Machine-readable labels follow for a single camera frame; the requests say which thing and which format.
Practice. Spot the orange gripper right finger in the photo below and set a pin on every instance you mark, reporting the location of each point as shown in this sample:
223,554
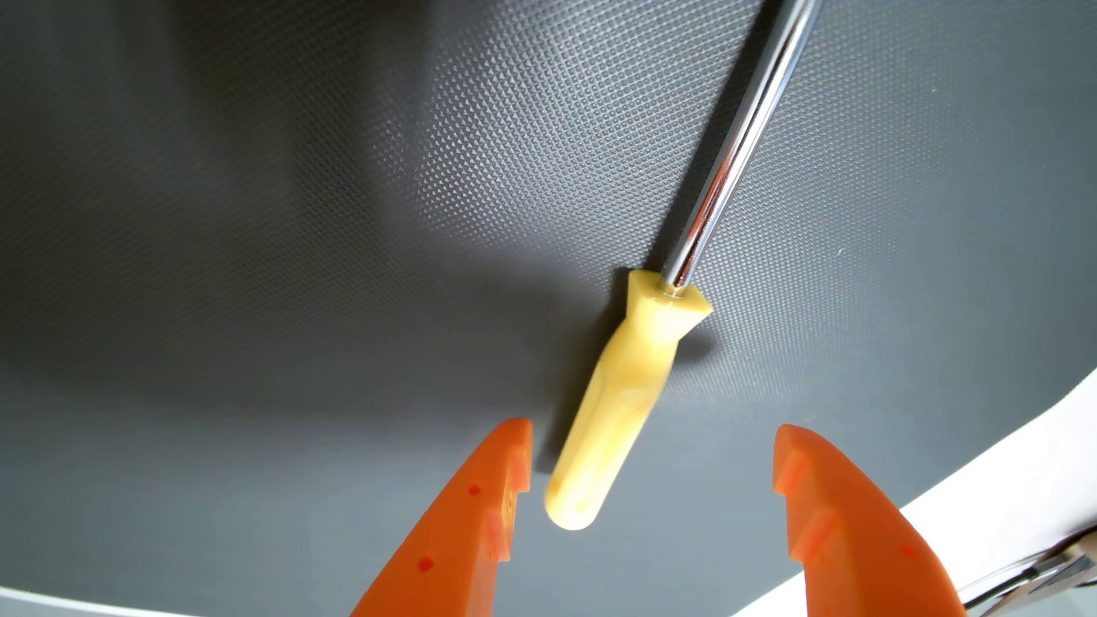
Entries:
857,548

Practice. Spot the dark grey textured mat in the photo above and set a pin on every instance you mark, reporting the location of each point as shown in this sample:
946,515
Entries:
257,257

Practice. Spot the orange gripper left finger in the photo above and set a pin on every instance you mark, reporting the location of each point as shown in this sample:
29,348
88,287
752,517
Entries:
454,531

